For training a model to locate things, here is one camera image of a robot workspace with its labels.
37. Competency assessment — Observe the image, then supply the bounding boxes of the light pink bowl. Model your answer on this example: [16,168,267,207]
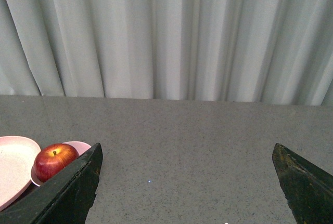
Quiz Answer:
[31,141,91,187]

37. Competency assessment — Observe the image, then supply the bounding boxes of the pink plate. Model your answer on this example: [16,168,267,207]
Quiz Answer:
[0,136,41,210]

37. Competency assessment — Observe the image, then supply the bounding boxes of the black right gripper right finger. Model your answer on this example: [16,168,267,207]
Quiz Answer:
[272,143,332,223]

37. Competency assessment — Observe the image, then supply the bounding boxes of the white curtain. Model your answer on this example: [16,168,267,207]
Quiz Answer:
[1,0,332,106]

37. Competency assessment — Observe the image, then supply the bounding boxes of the red apple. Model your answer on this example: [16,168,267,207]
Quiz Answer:
[33,143,79,182]

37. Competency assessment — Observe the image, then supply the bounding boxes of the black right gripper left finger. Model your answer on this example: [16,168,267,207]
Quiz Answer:
[1,143,103,223]

